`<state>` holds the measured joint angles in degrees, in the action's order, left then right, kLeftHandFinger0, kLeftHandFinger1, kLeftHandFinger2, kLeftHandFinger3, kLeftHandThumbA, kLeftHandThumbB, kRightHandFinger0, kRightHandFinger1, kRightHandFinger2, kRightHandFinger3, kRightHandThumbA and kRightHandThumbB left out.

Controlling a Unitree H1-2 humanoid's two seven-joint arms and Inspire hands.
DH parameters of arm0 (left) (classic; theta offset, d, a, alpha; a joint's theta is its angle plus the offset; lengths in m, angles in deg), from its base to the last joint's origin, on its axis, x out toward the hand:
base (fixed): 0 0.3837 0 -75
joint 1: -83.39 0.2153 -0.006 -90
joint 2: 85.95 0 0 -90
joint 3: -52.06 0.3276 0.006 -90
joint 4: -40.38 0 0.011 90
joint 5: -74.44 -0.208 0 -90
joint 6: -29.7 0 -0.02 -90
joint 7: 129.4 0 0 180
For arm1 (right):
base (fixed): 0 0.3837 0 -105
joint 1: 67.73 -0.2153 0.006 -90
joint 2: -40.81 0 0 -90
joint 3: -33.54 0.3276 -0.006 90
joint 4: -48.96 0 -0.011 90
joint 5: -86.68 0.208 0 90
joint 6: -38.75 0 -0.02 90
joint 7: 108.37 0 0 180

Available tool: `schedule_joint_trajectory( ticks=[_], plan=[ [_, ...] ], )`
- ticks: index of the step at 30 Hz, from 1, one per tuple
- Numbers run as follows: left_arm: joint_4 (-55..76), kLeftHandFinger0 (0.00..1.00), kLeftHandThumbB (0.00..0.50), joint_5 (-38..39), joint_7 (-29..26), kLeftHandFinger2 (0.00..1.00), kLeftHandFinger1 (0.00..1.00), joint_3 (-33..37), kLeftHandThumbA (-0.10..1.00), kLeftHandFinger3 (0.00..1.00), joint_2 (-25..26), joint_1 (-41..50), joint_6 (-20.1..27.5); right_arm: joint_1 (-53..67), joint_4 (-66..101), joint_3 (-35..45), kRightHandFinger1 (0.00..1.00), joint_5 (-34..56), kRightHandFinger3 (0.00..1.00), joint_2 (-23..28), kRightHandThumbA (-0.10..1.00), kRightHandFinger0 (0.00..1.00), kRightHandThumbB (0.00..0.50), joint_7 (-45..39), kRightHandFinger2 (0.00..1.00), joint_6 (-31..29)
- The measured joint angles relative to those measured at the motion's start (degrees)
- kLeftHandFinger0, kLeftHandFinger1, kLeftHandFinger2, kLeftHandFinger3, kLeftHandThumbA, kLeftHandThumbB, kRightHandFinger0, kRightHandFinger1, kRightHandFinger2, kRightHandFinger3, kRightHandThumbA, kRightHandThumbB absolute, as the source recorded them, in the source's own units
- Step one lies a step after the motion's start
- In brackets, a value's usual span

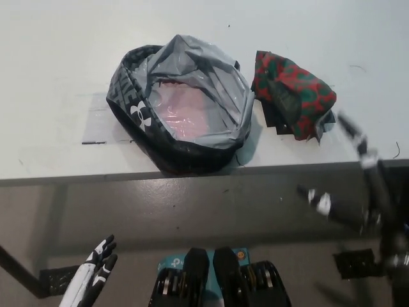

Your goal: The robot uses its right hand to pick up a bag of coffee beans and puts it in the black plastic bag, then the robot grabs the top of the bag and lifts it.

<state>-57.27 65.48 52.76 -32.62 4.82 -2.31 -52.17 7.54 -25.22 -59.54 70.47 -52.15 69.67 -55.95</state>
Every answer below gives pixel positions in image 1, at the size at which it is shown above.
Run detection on teal router box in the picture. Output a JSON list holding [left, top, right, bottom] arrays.
[[156, 246, 251, 307]]

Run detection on black tape patch on table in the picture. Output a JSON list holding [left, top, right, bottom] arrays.
[[261, 97, 337, 137]]

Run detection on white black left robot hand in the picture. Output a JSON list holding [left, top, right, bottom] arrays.
[[59, 234, 118, 307]]

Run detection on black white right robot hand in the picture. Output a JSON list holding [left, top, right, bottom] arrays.
[[297, 110, 397, 231]]

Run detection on clear tape patch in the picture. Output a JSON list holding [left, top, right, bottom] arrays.
[[81, 92, 144, 145]]

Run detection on black table leg bar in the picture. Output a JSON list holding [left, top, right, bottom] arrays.
[[0, 244, 44, 295]]

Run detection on black grey plastic shopping bag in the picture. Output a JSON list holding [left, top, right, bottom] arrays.
[[106, 33, 256, 177]]

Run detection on red and green patterned cloth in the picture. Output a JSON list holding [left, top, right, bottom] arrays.
[[250, 50, 338, 145]]

